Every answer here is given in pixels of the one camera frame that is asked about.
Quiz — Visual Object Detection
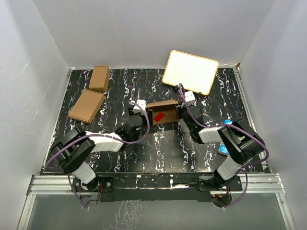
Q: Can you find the small whiteboard with wooden frame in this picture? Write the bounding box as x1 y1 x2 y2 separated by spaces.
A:
162 50 219 95

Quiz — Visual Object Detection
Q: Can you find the flat cardboard box stack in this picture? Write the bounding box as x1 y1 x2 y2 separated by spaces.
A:
68 90 105 124

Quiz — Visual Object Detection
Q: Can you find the red rectangular block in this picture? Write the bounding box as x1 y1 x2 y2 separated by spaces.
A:
153 112 165 123

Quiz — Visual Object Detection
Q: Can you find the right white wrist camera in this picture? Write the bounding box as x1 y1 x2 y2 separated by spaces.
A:
181 91 196 108

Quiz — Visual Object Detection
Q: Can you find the purple cable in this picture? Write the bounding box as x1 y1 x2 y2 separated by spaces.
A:
45 102 151 211
178 82 269 209

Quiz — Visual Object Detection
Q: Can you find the folded cardboard box upright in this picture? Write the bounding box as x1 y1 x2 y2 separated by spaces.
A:
89 66 110 93

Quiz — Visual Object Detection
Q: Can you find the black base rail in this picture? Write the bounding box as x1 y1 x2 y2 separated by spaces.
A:
72 172 243 203

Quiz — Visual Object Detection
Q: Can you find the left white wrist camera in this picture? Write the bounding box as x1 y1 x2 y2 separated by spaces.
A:
130 99 147 115

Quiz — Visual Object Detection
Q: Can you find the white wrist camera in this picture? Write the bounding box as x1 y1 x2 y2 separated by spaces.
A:
181 91 196 108
130 99 147 115

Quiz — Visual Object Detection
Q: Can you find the aluminium frame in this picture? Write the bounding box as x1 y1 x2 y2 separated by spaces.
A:
18 173 295 230

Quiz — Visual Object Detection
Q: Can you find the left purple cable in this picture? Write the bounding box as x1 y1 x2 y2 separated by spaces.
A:
45 102 151 211

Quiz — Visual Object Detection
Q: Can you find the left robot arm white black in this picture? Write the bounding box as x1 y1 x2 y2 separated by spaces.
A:
46 108 150 192

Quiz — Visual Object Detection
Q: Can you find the blue treehouse book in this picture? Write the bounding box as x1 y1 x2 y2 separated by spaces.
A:
218 119 232 156

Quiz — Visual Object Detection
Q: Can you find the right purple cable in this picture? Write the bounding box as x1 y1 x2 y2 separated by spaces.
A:
178 82 269 209

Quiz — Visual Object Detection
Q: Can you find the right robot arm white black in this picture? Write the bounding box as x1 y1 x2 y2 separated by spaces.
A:
177 105 265 190

